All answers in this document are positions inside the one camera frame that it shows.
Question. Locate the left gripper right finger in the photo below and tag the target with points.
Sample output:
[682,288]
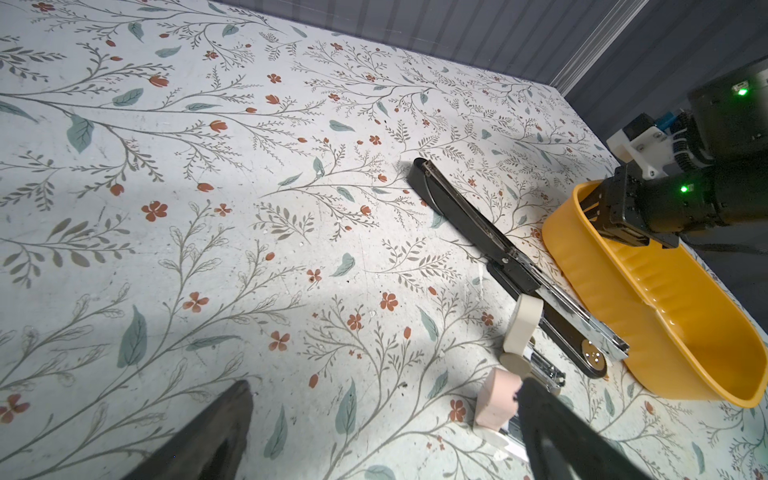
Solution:
[560,445]

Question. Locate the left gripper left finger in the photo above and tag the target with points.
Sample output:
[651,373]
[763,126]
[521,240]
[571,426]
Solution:
[211,446]

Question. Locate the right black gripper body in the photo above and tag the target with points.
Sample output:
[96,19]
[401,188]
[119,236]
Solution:
[633,211]

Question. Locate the pink small stapler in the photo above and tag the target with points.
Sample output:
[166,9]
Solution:
[496,419]

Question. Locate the beige small stapler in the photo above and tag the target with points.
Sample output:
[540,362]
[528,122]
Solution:
[519,355]

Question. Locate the black stapler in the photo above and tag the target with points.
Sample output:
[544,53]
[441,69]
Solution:
[586,341]

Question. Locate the yellow plastic tray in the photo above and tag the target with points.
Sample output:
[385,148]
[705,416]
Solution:
[688,340]

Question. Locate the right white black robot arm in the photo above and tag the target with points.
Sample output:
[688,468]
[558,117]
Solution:
[700,168]

